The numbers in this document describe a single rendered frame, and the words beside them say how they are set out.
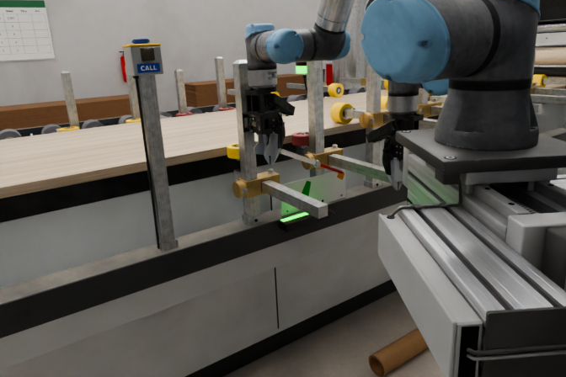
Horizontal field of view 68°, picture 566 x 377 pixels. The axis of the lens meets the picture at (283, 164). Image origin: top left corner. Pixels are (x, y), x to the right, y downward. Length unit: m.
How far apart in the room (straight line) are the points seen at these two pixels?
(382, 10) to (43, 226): 1.03
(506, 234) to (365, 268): 1.45
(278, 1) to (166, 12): 2.47
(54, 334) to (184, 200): 0.50
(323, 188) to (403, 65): 0.85
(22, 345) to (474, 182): 1.03
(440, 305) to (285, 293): 1.31
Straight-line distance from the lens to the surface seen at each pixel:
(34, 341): 1.22
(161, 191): 1.11
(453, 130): 0.69
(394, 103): 1.09
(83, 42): 8.24
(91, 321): 1.22
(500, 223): 0.59
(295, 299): 1.78
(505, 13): 0.67
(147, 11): 8.50
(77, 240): 1.34
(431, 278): 0.50
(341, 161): 1.30
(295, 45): 0.97
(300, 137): 1.43
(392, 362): 1.77
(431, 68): 0.59
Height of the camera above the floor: 1.20
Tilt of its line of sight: 16 degrees down
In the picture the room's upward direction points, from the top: 3 degrees counter-clockwise
